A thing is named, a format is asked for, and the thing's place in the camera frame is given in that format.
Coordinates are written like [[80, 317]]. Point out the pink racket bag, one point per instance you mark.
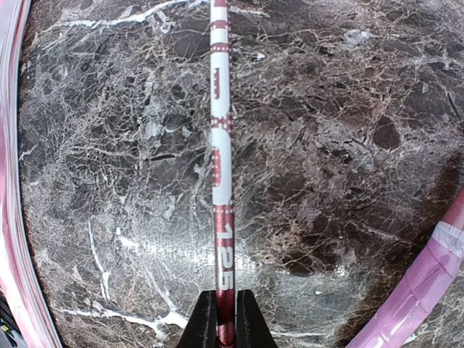
[[19, 283]]

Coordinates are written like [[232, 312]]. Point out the red badminton racket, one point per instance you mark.
[[222, 170], [423, 285]]

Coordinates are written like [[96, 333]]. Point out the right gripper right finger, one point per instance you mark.
[[251, 328]]

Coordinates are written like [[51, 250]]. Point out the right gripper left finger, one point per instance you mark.
[[201, 329]]

